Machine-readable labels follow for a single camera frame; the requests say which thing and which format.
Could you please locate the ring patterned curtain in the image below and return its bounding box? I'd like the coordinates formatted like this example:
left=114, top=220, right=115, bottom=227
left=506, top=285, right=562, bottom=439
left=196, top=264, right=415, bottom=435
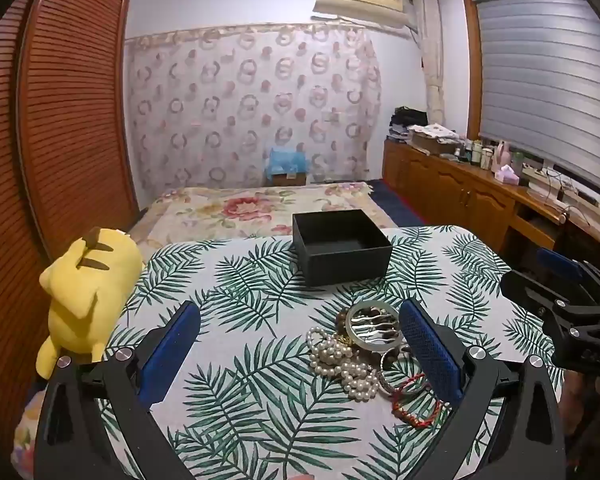
left=123, top=22, right=383, bottom=201

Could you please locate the pink bottle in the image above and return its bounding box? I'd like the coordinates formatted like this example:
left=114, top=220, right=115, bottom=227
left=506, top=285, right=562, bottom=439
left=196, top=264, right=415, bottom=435
left=491, top=141, right=513, bottom=171

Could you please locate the yellow plush toy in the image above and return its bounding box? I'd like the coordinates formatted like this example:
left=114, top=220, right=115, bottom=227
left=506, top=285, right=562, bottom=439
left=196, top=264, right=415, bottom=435
left=35, top=226, right=146, bottom=380

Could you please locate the wooden cabinet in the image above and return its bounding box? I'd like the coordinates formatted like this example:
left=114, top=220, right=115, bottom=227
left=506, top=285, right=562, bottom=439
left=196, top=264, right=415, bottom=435
left=382, top=139, right=571, bottom=261

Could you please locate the white wrapped pipe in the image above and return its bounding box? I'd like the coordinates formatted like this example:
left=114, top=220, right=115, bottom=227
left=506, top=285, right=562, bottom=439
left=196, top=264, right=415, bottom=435
left=410, top=0, right=446, bottom=126

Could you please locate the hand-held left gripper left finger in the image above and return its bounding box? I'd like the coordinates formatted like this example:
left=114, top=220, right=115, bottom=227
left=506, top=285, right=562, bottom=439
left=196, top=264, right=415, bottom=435
left=32, top=300, right=203, bottom=480

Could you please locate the black box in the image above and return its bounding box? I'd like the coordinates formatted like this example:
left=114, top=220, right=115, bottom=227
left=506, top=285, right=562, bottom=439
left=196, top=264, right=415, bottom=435
left=292, top=208, right=394, bottom=288

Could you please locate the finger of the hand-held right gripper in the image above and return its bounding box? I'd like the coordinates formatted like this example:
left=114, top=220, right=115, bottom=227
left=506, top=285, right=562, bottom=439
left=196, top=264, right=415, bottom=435
left=536, top=246, right=600, bottom=307
left=499, top=269, right=600, bottom=332

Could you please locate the floral blanket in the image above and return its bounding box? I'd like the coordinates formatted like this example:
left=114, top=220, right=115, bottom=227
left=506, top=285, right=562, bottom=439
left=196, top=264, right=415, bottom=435
left=127, top=181, right=398, bottom=251

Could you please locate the translucent jade bangle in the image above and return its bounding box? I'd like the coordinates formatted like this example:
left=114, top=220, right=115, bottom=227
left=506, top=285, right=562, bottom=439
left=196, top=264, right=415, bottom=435
left=345, top=301, right=404, bottom=354

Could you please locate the white air conditioner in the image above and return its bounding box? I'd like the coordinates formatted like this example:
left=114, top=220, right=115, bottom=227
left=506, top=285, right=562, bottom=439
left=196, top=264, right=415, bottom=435
left=312, top=0, right=411, bottom=28

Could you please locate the red bead bracelet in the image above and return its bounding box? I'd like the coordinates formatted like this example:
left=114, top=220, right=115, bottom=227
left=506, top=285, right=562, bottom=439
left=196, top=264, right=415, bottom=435
left=391, top=372, right=449, bottom=430

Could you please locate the green leaf print tablecloth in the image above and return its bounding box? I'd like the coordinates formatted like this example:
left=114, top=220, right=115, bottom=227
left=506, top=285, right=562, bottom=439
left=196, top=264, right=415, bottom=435
left=100, top=225, right=566, bottom=480

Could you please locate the dark wooden bead bracelet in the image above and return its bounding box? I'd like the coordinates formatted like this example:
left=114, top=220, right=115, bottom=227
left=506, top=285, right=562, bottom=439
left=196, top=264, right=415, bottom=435
left=336, top=307, right=406, bottom=361

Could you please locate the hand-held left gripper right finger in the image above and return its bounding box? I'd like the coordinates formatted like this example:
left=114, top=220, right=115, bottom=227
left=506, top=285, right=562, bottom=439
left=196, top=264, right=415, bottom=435
left=397, top=297, right=566, bottom=480

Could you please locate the navy blue mat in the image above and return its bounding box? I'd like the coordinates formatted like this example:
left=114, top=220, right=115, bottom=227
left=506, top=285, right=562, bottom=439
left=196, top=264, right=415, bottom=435
left=367, top=178, right=428, bottom=228

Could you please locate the pile of dark clothes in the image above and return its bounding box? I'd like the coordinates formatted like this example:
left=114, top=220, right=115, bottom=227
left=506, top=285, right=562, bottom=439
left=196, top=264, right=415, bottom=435
left=386, top=106, right=431, bottom=143

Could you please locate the white pearl necklace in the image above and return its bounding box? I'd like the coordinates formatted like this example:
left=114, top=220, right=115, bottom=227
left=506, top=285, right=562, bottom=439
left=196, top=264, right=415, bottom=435
left=307, top=326, right=382, bottom=403

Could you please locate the cardboard box with cloth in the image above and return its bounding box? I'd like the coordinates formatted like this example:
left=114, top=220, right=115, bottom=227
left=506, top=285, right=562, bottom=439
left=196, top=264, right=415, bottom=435
left=410, top=124, right=463, bottom=156

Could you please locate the wooden window frame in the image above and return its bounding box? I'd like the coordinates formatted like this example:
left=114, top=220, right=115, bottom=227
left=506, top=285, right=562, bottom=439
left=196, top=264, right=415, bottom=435
left=461, top=0, right=600, bottom=143

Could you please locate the wooden louvered wardrobe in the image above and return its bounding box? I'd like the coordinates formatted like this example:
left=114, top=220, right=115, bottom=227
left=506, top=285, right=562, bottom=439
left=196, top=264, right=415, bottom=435
left=0, top=0, right=141, bottom=456

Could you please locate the blue plastic bag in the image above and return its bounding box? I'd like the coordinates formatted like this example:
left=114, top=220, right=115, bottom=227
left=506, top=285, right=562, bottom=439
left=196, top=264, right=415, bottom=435
left=266, top=147, right=308, bottom=177

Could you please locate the row of small bottles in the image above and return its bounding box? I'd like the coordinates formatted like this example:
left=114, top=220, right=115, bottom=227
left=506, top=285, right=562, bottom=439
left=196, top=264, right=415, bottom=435
left=452, top=137, right=496, bottom=168

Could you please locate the person's right hand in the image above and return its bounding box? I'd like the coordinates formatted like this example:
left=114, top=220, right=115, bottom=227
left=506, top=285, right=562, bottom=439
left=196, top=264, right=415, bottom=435
left=563, top=373, right=600, bottom=438

